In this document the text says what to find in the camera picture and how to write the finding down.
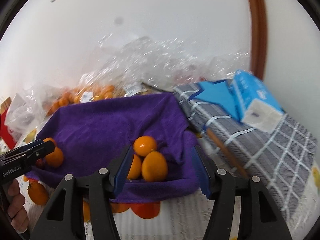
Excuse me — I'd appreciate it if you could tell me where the red cherry tomato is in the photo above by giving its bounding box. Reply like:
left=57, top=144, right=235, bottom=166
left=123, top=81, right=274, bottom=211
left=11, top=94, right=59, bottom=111
left=35, top=159, right=45, bottom=168

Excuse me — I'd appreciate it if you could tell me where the large orange mandarin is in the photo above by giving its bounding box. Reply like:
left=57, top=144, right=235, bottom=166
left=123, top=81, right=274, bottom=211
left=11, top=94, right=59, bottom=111
left=45, top=147, right=64, bottom=168
left=43, top=137, right=57, bottom=147
left=27, top=181, right=49, bottom=206

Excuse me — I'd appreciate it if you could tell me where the small smooth orange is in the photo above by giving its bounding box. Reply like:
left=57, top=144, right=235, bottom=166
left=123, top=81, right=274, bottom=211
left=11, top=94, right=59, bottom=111
left=127, top=154, right=142, bottom=180
left=133, top=135, right=157, bottom=157
left=83, top=200, right=91, bottom=223

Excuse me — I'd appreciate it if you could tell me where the oval orange kumquat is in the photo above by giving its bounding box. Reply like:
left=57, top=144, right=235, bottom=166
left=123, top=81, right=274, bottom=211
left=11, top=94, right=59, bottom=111
left=142, top=151, right=168, bottom=183

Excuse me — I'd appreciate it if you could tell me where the person's left hand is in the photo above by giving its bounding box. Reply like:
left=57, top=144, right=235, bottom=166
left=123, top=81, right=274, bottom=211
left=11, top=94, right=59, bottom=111
left=8, top=179, right=29, bottom=233

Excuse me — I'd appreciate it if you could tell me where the red paper shopping bag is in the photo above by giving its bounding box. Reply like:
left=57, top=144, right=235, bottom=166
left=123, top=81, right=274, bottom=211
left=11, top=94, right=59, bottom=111
left=1, top=97, right=16, bottom=150

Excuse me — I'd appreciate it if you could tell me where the clear bag with snacks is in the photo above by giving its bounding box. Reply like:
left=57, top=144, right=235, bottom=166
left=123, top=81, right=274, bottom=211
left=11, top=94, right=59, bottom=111
left=4, top=83, right=63, bottom=134

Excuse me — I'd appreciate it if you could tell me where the grey checked folded cloth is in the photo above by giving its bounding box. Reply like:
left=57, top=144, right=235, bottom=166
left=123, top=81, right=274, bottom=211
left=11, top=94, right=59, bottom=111
left=174, top=84, right=317, bottom=220

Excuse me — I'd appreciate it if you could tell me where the purple towel-lined tray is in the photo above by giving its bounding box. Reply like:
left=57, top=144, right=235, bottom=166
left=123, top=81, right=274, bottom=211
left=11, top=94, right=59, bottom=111
left=27, top=93, right=199, bottom=203

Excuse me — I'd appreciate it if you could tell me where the wooden stick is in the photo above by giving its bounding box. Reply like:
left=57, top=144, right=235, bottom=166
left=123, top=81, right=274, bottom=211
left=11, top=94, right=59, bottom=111
left=206, top=128, right=249, bottom=179

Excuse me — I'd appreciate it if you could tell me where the clear bag of oranges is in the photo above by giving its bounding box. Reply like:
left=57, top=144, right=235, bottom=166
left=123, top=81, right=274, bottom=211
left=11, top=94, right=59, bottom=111
left=44, top=84, right=125, bottom=116

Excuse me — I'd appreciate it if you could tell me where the blue tissue pack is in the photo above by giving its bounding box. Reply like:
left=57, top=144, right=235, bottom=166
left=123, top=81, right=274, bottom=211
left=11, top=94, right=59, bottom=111
left=231, top=70, right=284, bottom=134

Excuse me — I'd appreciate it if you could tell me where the blue paper sheet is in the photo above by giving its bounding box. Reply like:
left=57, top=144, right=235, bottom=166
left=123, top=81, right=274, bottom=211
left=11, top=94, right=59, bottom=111
left=189, top=80, right=240, bottom=122

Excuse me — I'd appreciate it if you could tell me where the crumpled clear plastic bag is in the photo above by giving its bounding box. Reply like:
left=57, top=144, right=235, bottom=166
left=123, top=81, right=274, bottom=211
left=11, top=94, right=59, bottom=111
left=79, top=33, right=251, bottom=92

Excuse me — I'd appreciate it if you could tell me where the brown wooden door frame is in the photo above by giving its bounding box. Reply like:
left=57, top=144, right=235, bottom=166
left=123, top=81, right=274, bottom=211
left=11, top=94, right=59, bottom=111
left=248, top=0, right=268, bottom=80

